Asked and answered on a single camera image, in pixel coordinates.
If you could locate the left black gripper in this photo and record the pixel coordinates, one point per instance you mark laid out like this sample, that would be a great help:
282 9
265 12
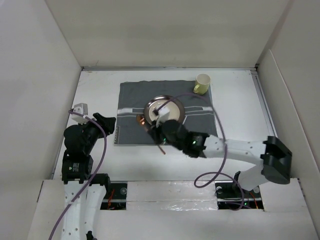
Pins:
107 123

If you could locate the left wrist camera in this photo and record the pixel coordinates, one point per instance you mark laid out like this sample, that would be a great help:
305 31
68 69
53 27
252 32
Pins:
79 113

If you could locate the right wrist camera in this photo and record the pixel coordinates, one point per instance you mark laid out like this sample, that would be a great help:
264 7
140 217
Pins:
162 115

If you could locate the copper spoon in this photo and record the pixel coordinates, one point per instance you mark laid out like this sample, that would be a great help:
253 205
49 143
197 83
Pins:
142 122

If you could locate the grey cloth placemat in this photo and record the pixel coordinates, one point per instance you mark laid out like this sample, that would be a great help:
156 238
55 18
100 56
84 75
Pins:
133 96

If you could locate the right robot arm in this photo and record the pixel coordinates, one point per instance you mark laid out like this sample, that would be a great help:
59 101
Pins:
271 158

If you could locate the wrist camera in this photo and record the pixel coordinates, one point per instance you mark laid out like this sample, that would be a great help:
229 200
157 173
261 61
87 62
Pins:
162 115
79 113

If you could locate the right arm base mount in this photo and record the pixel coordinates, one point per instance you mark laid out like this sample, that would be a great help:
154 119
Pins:
229 197

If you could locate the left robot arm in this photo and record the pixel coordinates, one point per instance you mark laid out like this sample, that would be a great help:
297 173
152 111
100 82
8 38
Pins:
84 188

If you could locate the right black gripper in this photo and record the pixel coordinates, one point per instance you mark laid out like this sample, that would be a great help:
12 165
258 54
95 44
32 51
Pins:
154 131

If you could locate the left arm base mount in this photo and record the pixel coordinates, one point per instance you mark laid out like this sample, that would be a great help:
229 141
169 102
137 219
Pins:
116 196

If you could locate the yellow mug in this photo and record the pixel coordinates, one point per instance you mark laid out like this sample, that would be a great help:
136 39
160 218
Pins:
202 84

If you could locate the round metal plate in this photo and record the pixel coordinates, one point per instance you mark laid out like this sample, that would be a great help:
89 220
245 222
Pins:
177 110

